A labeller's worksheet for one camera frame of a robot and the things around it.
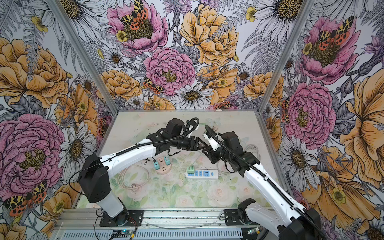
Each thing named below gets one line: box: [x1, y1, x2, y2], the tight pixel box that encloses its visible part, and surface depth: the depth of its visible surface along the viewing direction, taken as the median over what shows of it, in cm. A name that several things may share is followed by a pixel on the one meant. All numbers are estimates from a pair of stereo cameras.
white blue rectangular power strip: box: [185, 167, 219, 179], surface depth 88 cm
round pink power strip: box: [156, 157, 172, 175], surface depth 91 cm
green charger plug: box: [187, 166, 195, 174], surface depth 85 cm
